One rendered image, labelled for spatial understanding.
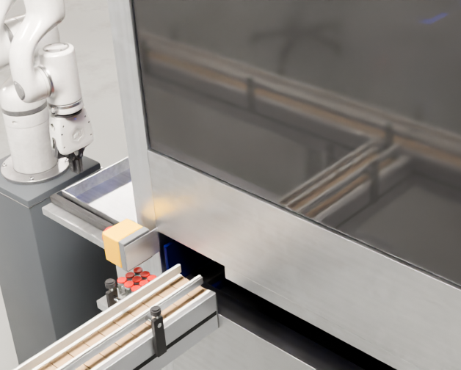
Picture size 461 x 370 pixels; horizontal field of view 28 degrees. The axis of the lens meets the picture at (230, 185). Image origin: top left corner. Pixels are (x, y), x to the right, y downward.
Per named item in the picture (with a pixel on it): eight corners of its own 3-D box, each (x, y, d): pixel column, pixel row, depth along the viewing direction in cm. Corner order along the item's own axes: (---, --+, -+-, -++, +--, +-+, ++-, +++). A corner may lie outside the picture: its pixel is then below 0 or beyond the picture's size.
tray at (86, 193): (233, 204, 226) (231, 191, 224) (153, 252, 210) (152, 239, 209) (141, 161, 247) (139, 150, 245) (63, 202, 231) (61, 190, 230)
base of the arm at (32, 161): (-13, 170, 252) (-27, 110, 242) (42, 143, 263) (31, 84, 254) (29, 192, 240) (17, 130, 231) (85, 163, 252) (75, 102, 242)
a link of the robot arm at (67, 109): (59, 109, 216) (62, 121, 218) (89, 96, 221) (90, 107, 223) (38, 100, 221) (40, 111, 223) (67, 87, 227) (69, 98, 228)
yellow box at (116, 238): (153, 257, 195) (149, 228, 192) (127, 272, 191) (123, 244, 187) (130, 244, 200) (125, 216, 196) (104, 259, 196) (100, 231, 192)
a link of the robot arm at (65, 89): (55, 110, 216) (88, 97, 221) (46, 58, 209) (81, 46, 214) (37, 99, 222) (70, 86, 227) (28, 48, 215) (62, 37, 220)
